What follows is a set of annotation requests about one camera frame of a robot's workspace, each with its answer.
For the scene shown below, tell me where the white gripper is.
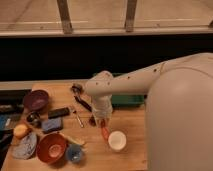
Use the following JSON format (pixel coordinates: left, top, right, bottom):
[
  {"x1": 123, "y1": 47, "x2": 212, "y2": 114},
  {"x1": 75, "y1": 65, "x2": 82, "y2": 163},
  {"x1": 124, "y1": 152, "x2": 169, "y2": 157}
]
[{"x1": 92, "y1": 96, "x2": 113, "y2": 128}]

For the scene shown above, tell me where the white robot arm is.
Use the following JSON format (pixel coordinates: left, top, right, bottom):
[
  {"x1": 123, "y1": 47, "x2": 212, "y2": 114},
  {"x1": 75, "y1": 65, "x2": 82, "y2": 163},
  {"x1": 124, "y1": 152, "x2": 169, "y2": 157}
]
[{"x1": 85, "y1": 52, "x2": 213, "y2": 171}]

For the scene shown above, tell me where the small blue bowl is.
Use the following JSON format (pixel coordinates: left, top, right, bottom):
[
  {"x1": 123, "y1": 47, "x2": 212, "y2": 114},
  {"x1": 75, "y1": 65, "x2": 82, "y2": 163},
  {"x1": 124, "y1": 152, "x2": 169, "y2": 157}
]
[{"x1": 65, "y1": 144, "x2": 83, "y2": 163}]

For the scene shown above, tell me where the red bowl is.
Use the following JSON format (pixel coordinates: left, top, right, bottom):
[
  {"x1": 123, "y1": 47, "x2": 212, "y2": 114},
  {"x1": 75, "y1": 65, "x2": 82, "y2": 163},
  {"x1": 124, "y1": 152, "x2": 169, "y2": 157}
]
[{"x1": 36, "y1": 133, "x2": 67, "y2": 164}]

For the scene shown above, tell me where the purple bowl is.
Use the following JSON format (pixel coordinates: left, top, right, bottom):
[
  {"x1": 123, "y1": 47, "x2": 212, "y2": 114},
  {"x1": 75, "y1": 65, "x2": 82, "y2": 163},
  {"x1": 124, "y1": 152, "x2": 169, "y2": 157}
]
[{"x1": 23, "y1": 90, "x2": 49, "y2": 111}]

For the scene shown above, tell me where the dark grapes bunch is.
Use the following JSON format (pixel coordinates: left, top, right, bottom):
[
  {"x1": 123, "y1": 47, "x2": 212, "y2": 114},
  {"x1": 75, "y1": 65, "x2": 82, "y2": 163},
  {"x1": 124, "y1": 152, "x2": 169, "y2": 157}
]
[{"x1": 89, "y1": 116, "x2": 96, "y2": 126}]

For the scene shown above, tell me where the green plastic tray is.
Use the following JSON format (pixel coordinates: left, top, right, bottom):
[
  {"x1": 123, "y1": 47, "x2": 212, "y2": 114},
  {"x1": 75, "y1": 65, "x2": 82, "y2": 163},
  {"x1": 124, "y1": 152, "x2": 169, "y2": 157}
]
[{"x1": 111, "y1": 95, "x2": 144, "y2": 107}]

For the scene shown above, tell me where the white cup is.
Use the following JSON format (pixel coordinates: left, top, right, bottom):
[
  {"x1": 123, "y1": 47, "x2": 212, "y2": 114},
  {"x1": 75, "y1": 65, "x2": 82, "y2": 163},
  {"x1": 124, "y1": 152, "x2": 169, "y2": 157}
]
[{"x1": 108, "y1": 131, "x2": 127, "y2": 152}]

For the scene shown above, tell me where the black rectangular block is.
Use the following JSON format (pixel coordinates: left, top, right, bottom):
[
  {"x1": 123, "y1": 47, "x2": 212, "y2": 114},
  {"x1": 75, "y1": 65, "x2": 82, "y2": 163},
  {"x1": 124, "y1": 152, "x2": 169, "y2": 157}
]
[{"x1": 48, "y1": 108, "x2": 70, "y2": 119}]

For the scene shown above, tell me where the blue sponge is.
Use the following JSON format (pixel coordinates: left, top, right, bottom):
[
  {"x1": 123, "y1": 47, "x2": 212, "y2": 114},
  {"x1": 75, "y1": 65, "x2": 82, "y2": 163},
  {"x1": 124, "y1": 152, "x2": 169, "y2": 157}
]
[{"x1": 41, "y1": 118, "x2": 63, "y2": 134}]

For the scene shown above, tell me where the dark metal cup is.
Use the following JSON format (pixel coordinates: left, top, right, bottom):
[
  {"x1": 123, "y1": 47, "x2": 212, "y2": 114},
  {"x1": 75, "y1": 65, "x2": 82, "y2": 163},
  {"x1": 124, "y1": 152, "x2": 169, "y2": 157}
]
[{"x1": 26, "y1": 112, "x2": 41, "y2": 128}]

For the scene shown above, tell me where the orange fruit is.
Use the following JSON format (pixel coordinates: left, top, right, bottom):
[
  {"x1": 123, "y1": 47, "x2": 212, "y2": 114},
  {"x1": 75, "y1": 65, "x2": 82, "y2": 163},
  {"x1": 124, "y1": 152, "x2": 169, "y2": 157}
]
[{"x1": 13, "y1": 124, "x2": 30, "y2": 139}]

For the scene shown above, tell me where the grey cloth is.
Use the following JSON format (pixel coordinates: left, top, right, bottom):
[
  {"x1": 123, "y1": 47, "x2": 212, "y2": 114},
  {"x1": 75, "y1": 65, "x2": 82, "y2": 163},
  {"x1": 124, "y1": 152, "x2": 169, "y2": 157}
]
[{"x1": 12, "y1": 132, "x2": 37, "y2": 160}]

